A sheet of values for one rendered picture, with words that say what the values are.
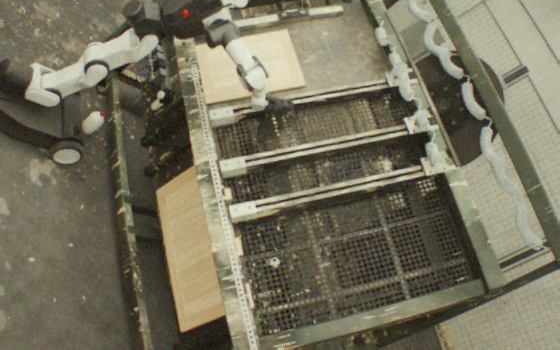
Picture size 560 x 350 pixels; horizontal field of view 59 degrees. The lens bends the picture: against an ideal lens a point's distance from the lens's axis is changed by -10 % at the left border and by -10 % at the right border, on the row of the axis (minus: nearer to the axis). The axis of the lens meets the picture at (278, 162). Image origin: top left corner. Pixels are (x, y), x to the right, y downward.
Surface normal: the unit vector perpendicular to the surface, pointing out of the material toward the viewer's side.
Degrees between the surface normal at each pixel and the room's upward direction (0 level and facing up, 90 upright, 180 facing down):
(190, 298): 90
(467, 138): 90
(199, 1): 90
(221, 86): 51
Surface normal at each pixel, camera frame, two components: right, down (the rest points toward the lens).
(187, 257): -0.60, -0.26
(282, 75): 0.02, -0.48
